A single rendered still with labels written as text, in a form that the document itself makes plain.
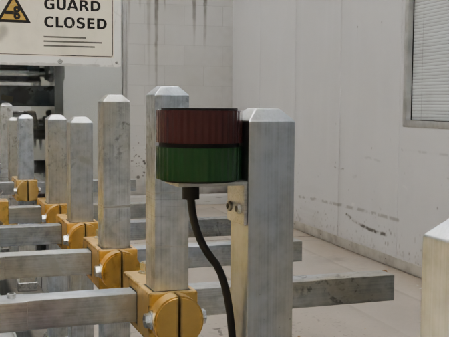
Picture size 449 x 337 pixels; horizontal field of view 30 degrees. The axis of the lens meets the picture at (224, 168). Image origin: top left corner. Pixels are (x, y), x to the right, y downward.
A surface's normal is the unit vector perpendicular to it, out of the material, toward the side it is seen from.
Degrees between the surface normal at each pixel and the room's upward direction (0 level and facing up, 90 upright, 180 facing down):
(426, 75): 90
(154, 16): 90
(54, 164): 90
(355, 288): 90
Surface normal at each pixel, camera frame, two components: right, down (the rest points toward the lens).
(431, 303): -0.94, 0.02
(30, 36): 0.33, 0.07
